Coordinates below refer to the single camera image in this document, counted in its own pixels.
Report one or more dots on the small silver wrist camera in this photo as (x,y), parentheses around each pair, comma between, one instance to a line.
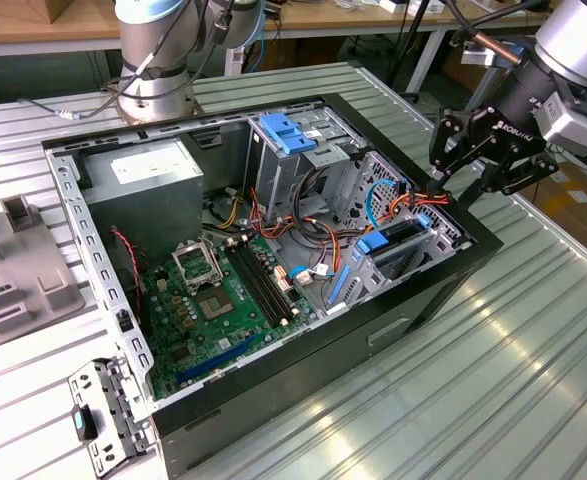
(478,54)

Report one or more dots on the black tripod stand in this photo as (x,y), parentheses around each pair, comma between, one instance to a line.
(413,30)

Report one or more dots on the grey power supply unit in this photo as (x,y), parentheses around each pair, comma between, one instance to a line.
(143,210)

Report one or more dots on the hard disk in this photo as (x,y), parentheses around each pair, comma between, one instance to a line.
(373,243)

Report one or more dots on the grey metal disk bay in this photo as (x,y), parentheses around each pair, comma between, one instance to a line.
(443,250)

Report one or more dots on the blue expansion slot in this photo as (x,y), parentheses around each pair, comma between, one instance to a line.
(213,361)

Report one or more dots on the grey metal drive cage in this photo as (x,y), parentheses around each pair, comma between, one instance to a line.
(273,180)

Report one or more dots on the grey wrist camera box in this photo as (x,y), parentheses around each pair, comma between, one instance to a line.
(573,125)

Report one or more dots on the green motherboard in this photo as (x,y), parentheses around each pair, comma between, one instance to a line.
(238,312)

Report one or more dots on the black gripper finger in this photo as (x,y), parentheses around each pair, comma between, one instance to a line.
(445,127)
(523,175)

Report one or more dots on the brown arm base plate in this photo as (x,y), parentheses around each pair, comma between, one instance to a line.
(114,107)

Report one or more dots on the grey parts rack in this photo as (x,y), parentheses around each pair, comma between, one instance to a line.
(23,260)

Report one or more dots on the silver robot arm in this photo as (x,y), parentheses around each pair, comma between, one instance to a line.
(133,45)

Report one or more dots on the black RAM slot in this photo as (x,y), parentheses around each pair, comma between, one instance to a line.
(252,285)
(258,283)
(271,278)
(265,280)

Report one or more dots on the metal card retainer bracket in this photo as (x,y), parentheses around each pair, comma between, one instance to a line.
(113,400)

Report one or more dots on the brown wooden box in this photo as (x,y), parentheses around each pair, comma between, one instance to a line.
(58,10)

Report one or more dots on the wooden desk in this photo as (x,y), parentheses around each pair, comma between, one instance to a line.
(323,17)

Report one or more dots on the cardboard box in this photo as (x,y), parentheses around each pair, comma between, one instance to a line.
(573,220)

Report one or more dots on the white carton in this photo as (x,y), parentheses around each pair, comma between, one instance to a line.
(393,6)

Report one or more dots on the CPU socket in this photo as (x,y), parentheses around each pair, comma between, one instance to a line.
(214,302)

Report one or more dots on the black open PC case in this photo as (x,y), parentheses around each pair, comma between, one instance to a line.
(323,360)

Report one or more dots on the blue plastic drive latch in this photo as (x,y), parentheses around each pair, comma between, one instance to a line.
(285,132)

